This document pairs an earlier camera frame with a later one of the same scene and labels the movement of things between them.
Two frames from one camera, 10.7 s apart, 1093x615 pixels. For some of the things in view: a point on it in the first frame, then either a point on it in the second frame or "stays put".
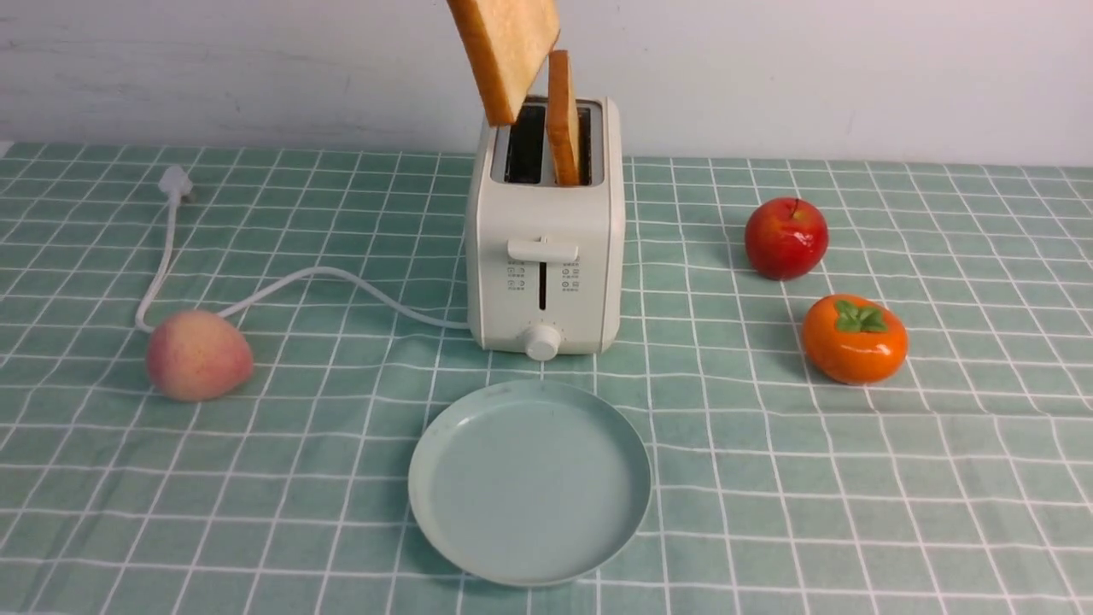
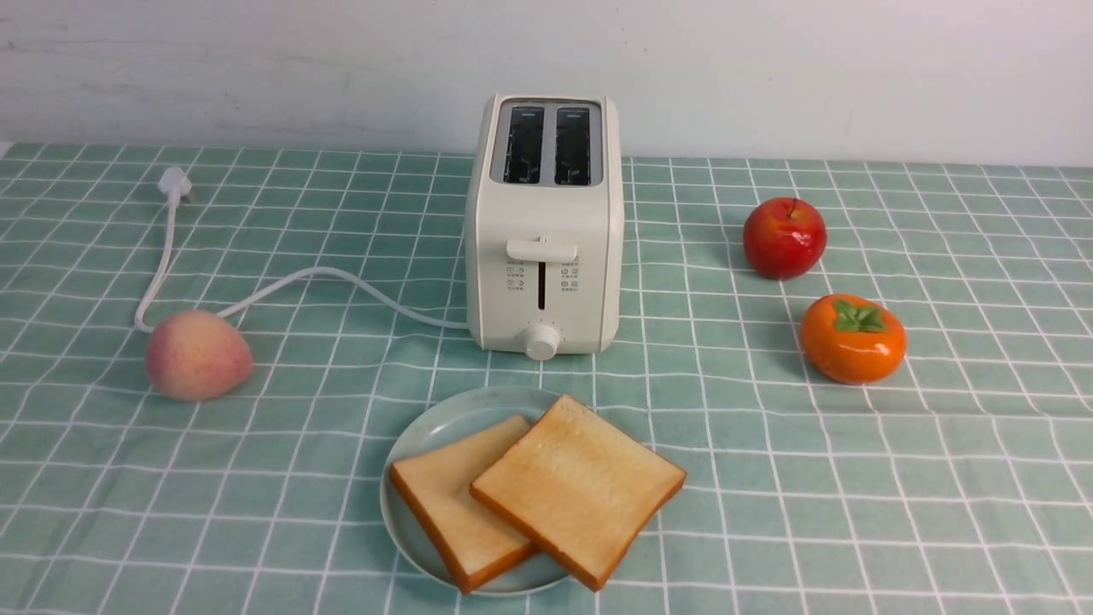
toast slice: x=561 y=124 to x=581 y=489
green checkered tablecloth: x=862 y=388 stays put
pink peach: x=195 y=355 stays put
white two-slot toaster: x=545 y=228 stays put
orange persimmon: x=855 y=340 stays put
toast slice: x=505 y=43 to x=473 y=542
